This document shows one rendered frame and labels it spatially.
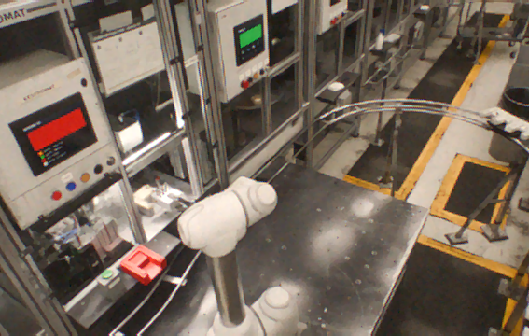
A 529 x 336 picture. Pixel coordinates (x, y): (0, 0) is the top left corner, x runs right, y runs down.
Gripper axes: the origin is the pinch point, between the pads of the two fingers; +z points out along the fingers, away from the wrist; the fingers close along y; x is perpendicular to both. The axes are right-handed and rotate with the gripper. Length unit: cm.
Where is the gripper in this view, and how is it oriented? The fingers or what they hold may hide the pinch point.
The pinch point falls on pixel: (174, 200)
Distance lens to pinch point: 203.4
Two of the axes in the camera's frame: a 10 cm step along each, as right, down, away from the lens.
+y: -0.1, -7.8, -6.2
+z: -8.4, -3.3, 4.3
